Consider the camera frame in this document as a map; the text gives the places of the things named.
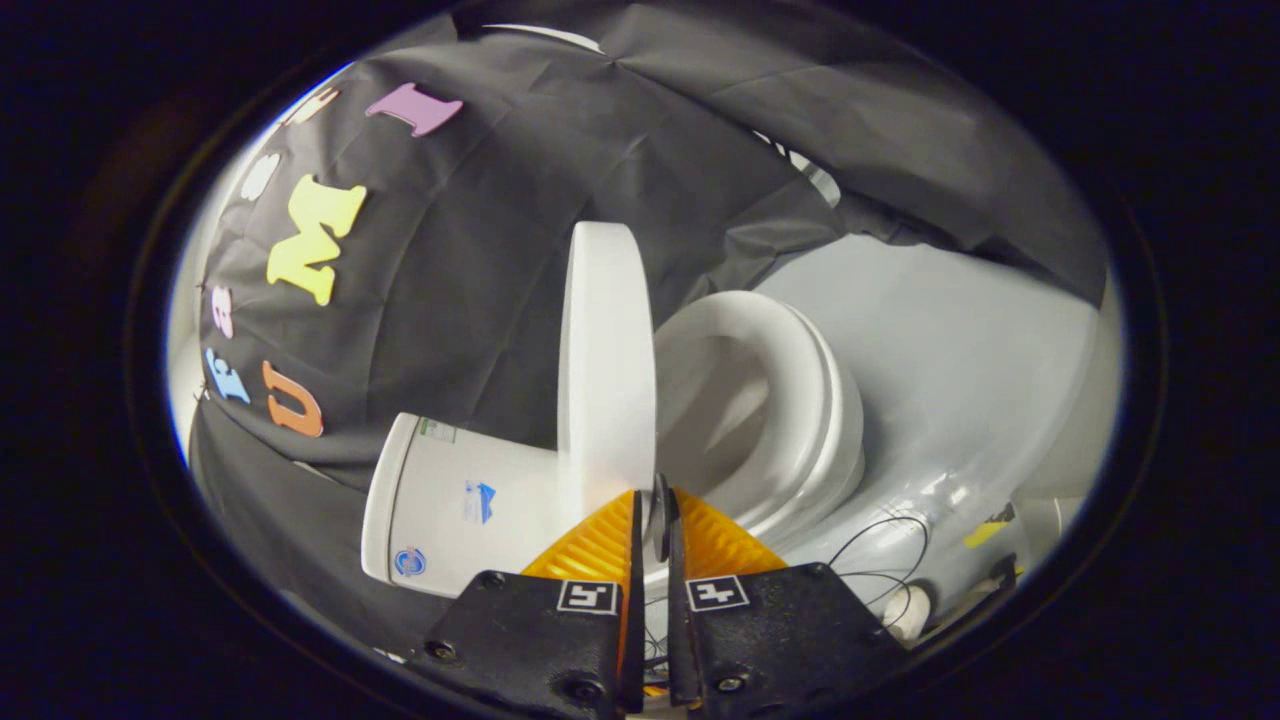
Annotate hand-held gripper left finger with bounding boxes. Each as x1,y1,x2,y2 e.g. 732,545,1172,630
405,489,646,716

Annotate black backdrop cloth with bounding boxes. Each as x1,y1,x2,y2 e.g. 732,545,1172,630
190,0,1111,641

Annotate thin black cable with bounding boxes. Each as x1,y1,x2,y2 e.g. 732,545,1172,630
828,515,931,626

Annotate small white round object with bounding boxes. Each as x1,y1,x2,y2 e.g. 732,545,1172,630
885,585,932,642

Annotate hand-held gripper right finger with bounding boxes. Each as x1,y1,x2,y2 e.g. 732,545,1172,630
665,487,911,713

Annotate white toilet seat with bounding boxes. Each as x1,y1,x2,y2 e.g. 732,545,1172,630
655,290,839,529

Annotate white toilet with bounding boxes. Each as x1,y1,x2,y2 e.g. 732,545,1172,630
361,290,867,599

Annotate white toilet lid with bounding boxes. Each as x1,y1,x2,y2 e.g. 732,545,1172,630
557,221,675,561

